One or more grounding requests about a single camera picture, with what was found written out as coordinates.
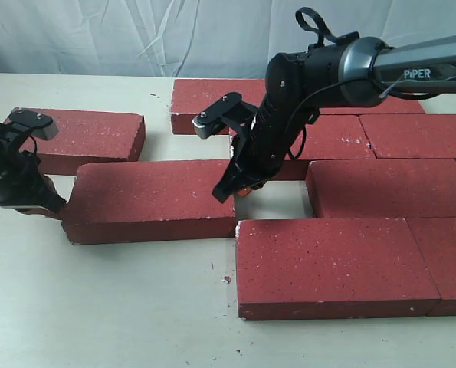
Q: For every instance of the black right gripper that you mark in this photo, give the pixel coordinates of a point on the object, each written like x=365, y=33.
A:
x=260, y=153

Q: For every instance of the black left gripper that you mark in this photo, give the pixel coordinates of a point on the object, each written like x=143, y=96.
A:
x=24, y=188

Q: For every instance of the red brick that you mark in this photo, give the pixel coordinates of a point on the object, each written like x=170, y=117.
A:
x=190, y=96
x=436, y=239
x=391, y=105
x=337, y=268
x=332, y=137
x=147, y=202

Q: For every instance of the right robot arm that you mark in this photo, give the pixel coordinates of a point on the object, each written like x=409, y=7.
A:
x=361, y=73

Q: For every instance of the red brick third row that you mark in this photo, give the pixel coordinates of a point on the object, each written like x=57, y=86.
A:
x=382, y=188

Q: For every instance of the red brick second row right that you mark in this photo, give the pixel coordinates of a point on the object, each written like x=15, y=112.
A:
x=411, y=136

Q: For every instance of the white backdrop cloth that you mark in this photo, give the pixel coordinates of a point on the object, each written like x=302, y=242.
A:
x=193, y=38

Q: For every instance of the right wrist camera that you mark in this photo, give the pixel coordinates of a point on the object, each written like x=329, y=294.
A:
x=228, y=111

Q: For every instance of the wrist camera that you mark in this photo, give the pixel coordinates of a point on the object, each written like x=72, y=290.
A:
x=228, y=111
x=32, y=123

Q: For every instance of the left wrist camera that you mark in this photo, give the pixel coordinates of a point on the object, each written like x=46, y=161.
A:
x=32, y=123

